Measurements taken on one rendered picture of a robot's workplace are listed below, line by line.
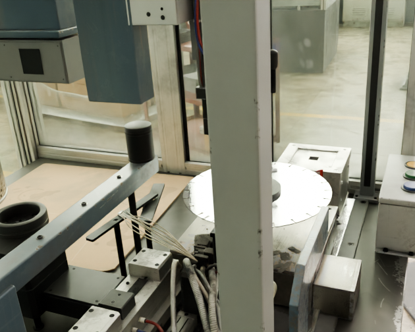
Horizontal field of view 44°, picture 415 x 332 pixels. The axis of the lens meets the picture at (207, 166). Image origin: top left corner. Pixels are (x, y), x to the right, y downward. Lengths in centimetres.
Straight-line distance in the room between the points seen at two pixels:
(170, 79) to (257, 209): 129
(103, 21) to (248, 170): 56
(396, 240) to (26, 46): 93
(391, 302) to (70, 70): 81
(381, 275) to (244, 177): 90
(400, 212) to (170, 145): 80
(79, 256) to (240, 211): 100
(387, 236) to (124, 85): 73
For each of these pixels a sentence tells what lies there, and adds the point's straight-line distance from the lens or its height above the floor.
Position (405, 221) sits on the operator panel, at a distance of 128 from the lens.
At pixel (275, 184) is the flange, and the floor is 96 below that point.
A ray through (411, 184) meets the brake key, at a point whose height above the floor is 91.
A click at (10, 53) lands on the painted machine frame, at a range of 111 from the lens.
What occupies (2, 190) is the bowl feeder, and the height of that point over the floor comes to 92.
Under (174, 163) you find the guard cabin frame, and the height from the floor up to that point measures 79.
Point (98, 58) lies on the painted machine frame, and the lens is 91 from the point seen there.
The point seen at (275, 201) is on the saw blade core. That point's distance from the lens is 110.
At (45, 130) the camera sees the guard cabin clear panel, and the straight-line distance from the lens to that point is 204.
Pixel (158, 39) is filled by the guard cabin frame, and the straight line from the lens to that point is 164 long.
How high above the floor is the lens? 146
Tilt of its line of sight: 23 degrees down
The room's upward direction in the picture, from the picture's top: 4 degrees counter-clockwise
